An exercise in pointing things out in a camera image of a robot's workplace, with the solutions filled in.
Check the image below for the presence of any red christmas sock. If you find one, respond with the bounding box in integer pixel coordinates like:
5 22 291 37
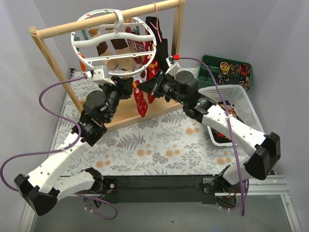
146 58 160 104
132 80 148 117

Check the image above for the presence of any white round clip hanger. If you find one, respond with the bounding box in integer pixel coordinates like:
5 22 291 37
70 17 156 76

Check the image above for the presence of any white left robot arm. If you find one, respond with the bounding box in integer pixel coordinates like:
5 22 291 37
14 76 133 216

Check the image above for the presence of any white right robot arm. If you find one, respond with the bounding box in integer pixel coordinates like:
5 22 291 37
138 71 281 192

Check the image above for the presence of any wooden clothes rack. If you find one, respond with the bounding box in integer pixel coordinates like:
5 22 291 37
29 0 185 131

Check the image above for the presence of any maroon striped hanging sock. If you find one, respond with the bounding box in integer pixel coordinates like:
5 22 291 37
125 26 145 53

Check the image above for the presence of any floral table mat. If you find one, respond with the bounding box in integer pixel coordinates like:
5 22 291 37
48 66 271 176

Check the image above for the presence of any green compartment tray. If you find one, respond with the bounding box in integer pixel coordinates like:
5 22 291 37
197 55 253 91

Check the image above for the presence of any black hanging sock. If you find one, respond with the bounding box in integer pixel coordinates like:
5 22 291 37
145 16 169 71

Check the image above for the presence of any white plastic basket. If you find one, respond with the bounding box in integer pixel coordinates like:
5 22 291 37
207 85 264 146

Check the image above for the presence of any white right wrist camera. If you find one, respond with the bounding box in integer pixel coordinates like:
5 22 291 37
166 54 180 76

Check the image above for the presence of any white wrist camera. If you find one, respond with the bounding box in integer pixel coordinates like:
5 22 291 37
166 54 180 76
84 65 115 86

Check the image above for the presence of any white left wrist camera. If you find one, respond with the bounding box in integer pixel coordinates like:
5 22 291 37
84 65 115 86

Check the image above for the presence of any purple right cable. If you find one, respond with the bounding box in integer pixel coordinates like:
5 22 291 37
180 57 249 216

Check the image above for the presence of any purple cable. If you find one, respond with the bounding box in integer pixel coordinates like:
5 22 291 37
180 57 249 216
0 76 119 220

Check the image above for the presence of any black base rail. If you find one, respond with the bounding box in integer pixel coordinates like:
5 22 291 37
81 174 240 204

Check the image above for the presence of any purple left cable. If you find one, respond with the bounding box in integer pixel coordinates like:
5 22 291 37
0 76 119 220

